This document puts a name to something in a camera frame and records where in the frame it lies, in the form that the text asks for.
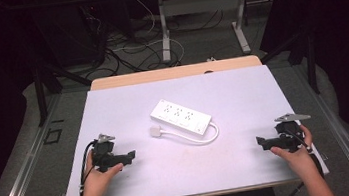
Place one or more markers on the white power strip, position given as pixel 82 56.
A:
pixel 179 115

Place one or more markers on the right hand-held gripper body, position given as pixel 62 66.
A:
pixel 288 136

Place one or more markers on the dark equipment rack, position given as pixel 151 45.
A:
pixel 77 32

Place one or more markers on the white plug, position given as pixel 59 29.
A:
pixel 155 131

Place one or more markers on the wooden table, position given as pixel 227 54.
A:
pixel 159 74

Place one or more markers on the person's right hand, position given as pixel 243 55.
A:
pixel 301 159

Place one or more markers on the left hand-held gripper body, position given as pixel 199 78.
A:
pixel 102 153

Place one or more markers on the person's left hand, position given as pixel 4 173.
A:
pixel 96 183

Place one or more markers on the metal floor rail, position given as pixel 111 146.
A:
pixel 20 174
pixel 342 138

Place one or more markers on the white table mat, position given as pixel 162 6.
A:
pixel 230 104

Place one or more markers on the white background desk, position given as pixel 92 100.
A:
pixel 201 4

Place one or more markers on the black metal stand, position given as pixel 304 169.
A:
pixel 40 91
pixel 310 57

